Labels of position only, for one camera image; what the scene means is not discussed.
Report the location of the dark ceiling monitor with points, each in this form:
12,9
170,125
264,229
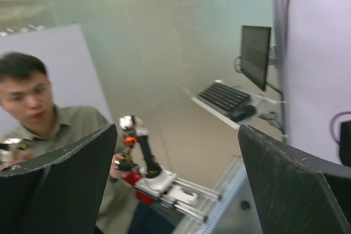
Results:
255,47

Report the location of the handheld teleoperation controller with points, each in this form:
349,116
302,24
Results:
152,182

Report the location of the person in grey shirt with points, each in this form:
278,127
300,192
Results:
26,94

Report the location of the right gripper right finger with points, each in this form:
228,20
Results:
294,191

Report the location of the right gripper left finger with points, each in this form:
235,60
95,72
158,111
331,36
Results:
60,191

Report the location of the black computer keyboard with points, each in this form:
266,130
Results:
225,97

